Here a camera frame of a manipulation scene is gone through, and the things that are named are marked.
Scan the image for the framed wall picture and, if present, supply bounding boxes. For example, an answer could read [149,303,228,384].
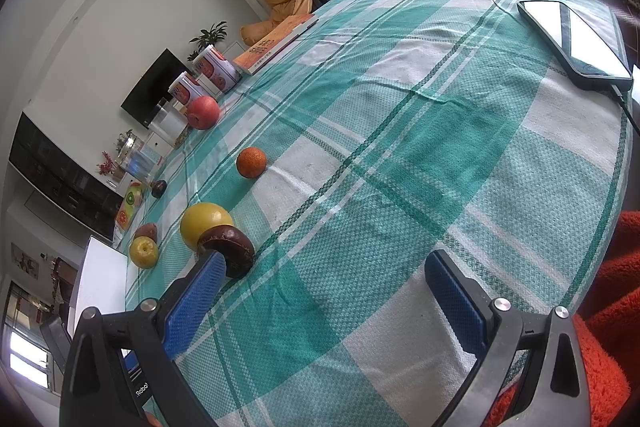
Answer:
[11,243,41,280]

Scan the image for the red apple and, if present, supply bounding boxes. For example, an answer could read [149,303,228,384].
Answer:
[186,95,221,130]

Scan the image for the orange cover book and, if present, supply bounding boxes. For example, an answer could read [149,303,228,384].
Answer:
[232,13,320,75]

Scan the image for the large yellow round fruit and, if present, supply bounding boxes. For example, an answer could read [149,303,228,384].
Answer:
[180,202,235,253]

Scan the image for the black smartphone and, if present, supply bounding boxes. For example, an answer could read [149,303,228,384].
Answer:
[516,0,635,92]

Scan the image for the clear plastic jar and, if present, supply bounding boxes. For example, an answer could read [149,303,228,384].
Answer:
[147,99,188,148]

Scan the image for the fruit print packet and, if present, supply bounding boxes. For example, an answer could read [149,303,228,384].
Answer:
[114,181,150,238]

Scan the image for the red white printed can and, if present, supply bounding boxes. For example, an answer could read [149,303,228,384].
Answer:
[192,44,243,95]
[167,72,208,108]

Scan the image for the red fleece blanket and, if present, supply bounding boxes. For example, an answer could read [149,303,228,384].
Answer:
[482,209,640,427]

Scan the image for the green potted plant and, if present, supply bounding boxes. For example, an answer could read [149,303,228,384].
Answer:
[187,22,228,60]

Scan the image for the green white checked tablecloth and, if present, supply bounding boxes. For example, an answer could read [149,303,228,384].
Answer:
[112,0,633,427]

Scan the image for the orange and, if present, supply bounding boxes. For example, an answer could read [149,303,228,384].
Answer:
[236,147,267,179]

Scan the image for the small yellow apple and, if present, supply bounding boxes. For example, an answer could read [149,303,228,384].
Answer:
[129,237,160,269]

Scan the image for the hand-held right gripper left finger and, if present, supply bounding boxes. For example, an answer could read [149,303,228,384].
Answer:
[59,251,226,427]

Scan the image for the glass jar gold lid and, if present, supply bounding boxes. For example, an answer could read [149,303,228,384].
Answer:
[116,134,161,180]

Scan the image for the white board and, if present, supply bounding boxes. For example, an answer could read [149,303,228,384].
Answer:
[75,234,133,333]

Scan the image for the black charging cable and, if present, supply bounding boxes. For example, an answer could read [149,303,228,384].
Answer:
[609,84,640,132]

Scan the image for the black television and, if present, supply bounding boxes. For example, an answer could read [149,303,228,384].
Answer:
[121,48,188,129]

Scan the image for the red flower decoration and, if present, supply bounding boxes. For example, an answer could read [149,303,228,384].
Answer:
[96,151,118,178]

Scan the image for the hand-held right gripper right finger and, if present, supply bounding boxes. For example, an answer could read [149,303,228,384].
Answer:
[424,249,593,427]

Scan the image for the dark glass cabinet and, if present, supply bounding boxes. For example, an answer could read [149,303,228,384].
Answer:
[7,112,123,243]

